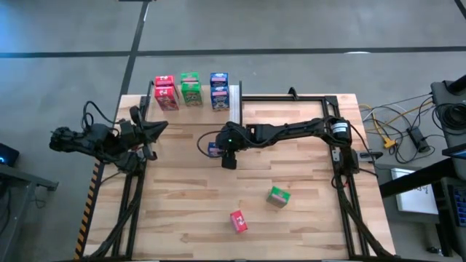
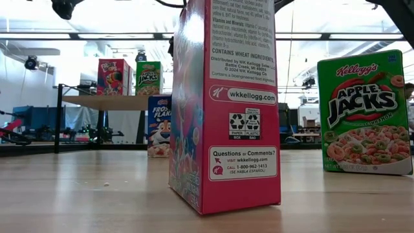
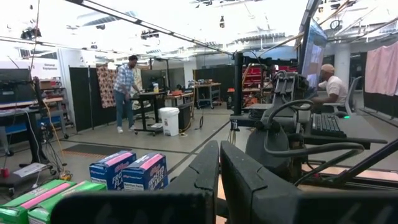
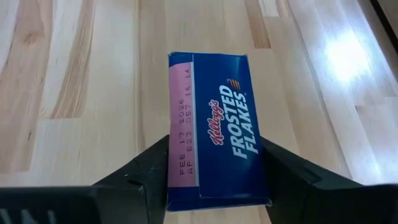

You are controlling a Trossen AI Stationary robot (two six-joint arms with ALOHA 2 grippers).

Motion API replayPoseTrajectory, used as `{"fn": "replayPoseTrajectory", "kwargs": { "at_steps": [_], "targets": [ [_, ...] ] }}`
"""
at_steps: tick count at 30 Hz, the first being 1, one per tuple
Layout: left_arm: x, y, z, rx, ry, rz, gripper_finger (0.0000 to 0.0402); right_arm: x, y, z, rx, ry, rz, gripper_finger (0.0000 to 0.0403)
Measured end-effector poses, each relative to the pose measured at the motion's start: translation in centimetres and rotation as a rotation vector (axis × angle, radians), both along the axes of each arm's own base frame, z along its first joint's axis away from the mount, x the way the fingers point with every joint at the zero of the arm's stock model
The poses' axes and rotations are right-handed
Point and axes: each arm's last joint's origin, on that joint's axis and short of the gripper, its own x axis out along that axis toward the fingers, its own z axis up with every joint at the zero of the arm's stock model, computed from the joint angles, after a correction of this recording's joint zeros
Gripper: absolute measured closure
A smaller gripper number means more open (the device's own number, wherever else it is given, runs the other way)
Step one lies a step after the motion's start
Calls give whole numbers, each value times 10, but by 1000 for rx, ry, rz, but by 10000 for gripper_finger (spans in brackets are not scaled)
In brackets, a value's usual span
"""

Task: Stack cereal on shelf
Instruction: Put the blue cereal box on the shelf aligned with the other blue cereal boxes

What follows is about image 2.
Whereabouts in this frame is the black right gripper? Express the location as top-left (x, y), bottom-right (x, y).
top-left (274, 0), bottom-right (296, 14)

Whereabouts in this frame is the green Apple Jacks cereal box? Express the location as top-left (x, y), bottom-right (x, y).
top-left (135, 60), bottom-right (164, 96)
top-left (316, 49), bottom-right (414, 177)

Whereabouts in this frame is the red Froot Loops cereal box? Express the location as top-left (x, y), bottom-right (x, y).
top-left (168, 0), bottom-right (282, 216)
top-left (96, 58), bottom-right (130, 96)

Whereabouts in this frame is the blue Frosted Flakes cereal box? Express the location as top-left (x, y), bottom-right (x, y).
top-left (147, 94), bottom-right (173, 159)

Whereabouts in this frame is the black metal wooden shelf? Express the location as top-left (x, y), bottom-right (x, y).
top-left (54, 83), bottom-right (149, 154)

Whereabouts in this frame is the black overhead light beam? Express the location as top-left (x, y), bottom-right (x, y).
top-left (0, 31), bottom-right (414, 42)

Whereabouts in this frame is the black cabinet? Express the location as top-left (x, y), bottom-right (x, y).
top-left (278, 102), bottom-right (298, 145)

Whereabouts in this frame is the wooden bench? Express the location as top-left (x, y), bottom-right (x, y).
top-left (292, 131), bottom-right (321, 143)

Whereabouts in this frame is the blue partition panel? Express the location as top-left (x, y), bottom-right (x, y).
top-left (12, 105), bottom-right (67, 132)

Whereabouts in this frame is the black ceiling camera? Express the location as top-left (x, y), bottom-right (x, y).
top-left (135, 50), bottom-right (148, 65)
top-left (24, 55), bottom-right (40, 71)
top-left (302, 76), bottom-right (316, 90)

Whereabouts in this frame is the black camera cable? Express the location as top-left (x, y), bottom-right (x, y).
top-left (154, 0), bottom-right (188, 9)

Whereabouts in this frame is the black aluminium base frame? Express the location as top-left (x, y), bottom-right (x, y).
top-left (0, 141), bottom-right (91, 159)
top-left (279, 143), bottom-right (323, 151)

